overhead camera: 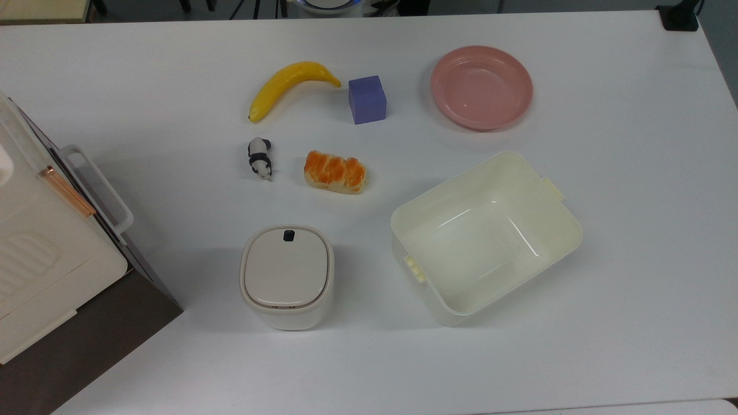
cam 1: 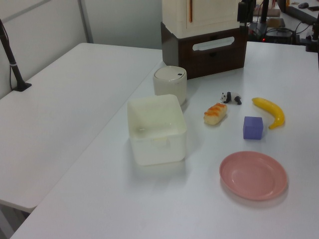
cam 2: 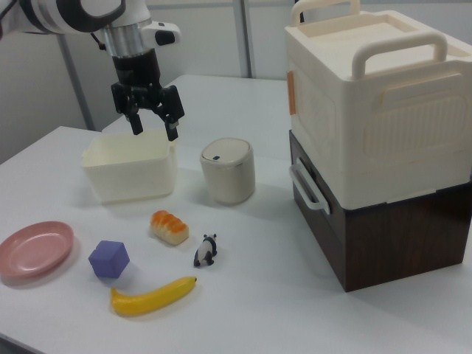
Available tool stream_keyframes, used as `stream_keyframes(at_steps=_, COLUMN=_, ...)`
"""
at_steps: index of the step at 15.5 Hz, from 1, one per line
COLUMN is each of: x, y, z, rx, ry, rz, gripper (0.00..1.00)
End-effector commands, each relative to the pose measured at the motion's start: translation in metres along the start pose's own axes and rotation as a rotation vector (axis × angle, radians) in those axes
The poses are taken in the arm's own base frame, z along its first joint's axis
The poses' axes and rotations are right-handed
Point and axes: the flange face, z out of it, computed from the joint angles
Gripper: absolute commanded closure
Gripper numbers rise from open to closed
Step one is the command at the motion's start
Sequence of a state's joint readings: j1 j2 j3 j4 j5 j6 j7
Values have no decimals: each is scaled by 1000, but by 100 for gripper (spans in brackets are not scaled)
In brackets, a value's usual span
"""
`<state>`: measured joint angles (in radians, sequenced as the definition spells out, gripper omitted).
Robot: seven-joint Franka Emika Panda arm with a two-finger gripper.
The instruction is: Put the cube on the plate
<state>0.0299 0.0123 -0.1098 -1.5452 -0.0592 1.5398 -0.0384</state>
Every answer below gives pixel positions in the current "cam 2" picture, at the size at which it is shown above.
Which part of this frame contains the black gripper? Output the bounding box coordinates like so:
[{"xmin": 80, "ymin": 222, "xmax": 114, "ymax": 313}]
[{"xmin": 110, "ymin": 49, "xmax": 186, "ymax": 142}]

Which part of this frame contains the purple cube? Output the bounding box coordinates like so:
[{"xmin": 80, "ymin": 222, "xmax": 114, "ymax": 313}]
[{"xmin": 88, "ymin": 240, "xmax": 131, "ymax": 280}]

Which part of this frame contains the pink plate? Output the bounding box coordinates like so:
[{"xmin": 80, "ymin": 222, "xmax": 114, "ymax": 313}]
[{"xmin": 0, "ymin": 220, "xmax": 76, "ymax": 279}]

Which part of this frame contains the white open plastic bin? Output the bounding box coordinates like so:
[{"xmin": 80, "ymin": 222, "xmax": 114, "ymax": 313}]
[{"xmin": 80, "ymin": 127, "xmax": 178, "ymax": 206}]

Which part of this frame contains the small cream trash can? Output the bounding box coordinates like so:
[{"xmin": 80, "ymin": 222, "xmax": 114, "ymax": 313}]
[{"xmin": 199, "ymin": 137, "xmax": 257, "ymax": 206}]

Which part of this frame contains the toy bread loaf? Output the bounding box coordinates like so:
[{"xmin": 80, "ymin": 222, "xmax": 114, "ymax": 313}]
[{"xmin": 149, "ymin": 209, "xmax": 190, "ymax": 246}]

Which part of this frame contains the panda figurine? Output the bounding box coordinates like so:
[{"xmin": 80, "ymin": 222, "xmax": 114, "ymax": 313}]
[{"xmin": 192, "ymin": 233, "xmax": 219, "ymax": 268}]

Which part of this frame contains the yellow toy banana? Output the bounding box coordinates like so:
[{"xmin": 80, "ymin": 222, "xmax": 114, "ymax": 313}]
[{"xmin": 110, "ymin": 276, "xmax": 198, "ymax": 318}]

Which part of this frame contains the cream plastic storage box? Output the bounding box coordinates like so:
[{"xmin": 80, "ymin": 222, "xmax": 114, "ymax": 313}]
[{"xmin": 284, "ymin": 0, "xmax": 472, "ymax": 215}]

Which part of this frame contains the white microwave oven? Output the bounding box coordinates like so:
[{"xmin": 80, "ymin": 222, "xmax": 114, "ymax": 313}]
[{"xmin": 287, "ymin": 128, "xmax": 472, "ymax": 294}]

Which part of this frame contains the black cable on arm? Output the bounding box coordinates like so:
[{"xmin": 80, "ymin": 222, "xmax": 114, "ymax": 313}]
[{"xmin": 89, "ymin": 32, "xmax": 107, "ymax": 52}]

